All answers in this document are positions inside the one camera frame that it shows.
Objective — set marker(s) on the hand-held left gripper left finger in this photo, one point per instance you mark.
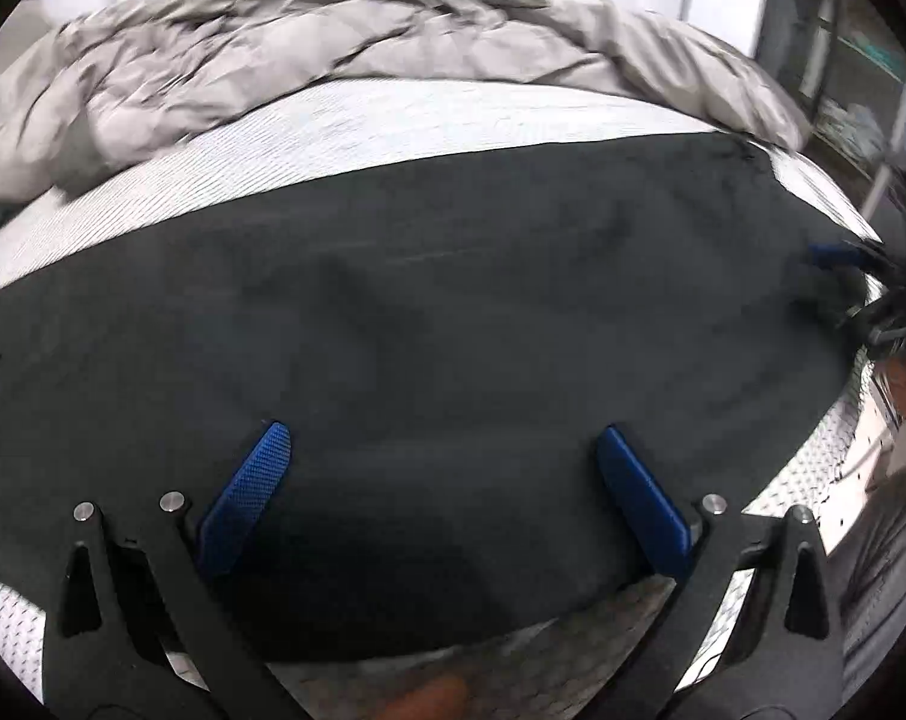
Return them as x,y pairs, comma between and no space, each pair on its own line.
247,487

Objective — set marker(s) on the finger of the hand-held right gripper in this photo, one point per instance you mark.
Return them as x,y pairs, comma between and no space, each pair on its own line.
832,255

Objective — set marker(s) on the black pants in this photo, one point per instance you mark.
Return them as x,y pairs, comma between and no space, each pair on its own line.
423,315

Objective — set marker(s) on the grey crumpled duvet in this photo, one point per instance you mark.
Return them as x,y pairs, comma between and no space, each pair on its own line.
235,67

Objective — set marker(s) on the white honeycomb pattern mattress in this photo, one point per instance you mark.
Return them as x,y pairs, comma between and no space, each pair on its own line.
348,127

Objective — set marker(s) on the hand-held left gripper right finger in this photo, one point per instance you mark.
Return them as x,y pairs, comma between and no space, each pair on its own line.
640,495

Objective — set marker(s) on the person's grey clothing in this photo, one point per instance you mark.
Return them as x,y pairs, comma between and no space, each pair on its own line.
884,577

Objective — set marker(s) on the metal storage shelf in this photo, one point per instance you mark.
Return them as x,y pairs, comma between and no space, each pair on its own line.
843,67

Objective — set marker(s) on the person's right hand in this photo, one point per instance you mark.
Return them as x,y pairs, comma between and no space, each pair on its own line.
903,382

